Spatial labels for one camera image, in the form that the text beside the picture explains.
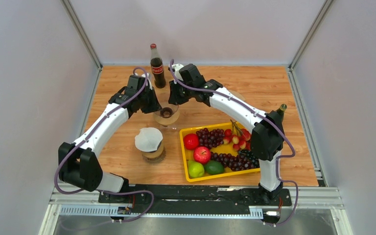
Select brown paper coffee filter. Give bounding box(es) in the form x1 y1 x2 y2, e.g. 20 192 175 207
229 90 246 101

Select green glass bottle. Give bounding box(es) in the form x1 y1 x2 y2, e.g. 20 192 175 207
276 104 287 122

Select small clear glass cup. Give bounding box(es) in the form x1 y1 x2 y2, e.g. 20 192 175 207
161 123 179 131

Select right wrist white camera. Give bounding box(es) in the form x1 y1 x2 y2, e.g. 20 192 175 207
169 64 184 81

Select yellow plastic tray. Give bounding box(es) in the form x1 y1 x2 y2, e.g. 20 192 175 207
179 122 260 182

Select green avocado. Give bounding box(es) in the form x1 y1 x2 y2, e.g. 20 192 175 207
204 160 225 175

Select red tomato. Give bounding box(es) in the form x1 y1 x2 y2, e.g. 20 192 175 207
183 133 200 150

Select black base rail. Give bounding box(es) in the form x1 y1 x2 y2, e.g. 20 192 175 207
98 184 293 215

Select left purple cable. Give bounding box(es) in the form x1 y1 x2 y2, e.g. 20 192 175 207
53 67 155 224

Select wrist white camera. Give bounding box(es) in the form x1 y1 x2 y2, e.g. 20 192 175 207
141 73 154 90
169 64 184 81

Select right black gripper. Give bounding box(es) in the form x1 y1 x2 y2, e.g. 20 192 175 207
169 79 193 106

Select lower dark grape bunch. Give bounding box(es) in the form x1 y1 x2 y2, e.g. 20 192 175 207
211 149 260 171

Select cola glass bottle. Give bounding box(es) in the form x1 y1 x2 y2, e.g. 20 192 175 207
150 44 166 89

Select red cherries bunch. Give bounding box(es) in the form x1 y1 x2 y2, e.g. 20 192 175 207
222 120 251 151

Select red apple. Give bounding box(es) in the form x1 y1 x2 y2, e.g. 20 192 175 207
193 146 211 165

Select white paper coffee filter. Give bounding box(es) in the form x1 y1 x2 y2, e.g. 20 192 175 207
135 127 163 152

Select clear glass dripper cone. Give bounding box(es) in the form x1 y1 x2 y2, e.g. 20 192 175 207
154 93 179 118

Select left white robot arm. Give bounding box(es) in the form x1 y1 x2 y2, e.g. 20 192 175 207
54 73 161 203

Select green lime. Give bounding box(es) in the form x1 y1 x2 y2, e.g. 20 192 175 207
187 160 205 179

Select upper red grape bunch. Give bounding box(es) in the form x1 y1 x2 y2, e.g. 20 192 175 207
195 128 225 149

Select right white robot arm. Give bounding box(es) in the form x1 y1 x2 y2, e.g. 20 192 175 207
168 61 285 205

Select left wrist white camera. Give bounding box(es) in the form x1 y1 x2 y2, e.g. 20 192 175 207
141 73 154 90

